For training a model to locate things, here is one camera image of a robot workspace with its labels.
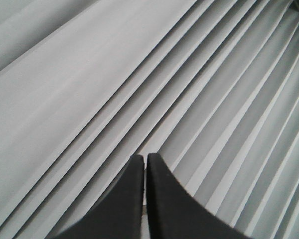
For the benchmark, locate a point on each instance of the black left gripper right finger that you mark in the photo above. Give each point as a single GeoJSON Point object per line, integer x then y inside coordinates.
{"type": "Point", "coordinates": [173, 213]}

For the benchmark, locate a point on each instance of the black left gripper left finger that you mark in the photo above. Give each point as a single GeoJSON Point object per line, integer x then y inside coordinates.
{"type": "Point", "coordinates": [118, 215]}

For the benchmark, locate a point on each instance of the white pleated curtain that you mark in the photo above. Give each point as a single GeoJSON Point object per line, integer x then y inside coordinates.
{"type": "Point", "coordinates": [210, 85]}

